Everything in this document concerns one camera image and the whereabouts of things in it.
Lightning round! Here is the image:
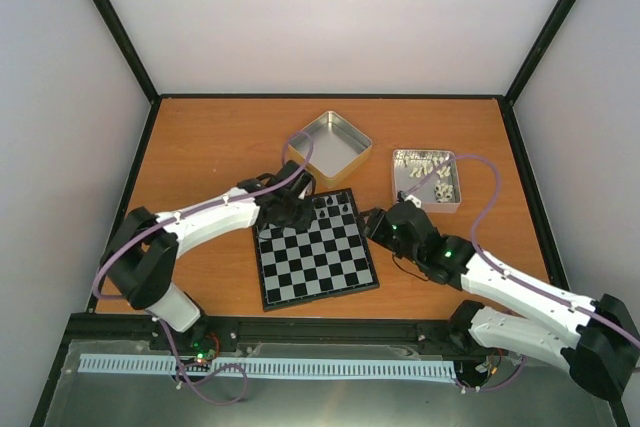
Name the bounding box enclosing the light blue cable duct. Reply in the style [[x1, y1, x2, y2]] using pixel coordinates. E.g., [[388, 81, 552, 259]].
[[77, 354, 455, 383]]

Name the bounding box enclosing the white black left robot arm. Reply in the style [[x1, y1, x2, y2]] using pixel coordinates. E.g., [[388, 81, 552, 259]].
[[98, 160, 316, 350]]

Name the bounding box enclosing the black white chess board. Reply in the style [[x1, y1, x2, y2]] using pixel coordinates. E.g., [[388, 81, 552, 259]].
[[253, 188, 380, 312]]

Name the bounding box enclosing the gold square tin box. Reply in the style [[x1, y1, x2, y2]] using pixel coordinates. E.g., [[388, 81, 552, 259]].
[[287, 111, 373, 189]]

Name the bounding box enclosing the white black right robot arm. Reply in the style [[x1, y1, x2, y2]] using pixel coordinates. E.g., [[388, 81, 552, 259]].
[[358, 201, 639, 402]]

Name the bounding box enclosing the white patterned tin lid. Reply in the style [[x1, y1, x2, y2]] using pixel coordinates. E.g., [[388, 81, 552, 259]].
[[391, 149, 461, 214]]

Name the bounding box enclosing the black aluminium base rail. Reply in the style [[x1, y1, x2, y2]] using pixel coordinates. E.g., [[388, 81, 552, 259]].
[[64, 311, 599, 361]]

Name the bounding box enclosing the black enclosure frame post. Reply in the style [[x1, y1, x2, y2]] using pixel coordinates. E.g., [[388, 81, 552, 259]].
[[504, 0, 611, 103]]

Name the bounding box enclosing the black front left frame post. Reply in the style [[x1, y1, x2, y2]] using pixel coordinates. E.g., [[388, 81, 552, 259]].
[[91, 0, 159, 103]]

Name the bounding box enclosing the white chess pieces pile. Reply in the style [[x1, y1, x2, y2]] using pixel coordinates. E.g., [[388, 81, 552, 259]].
[[407, 156, 455, 204]]

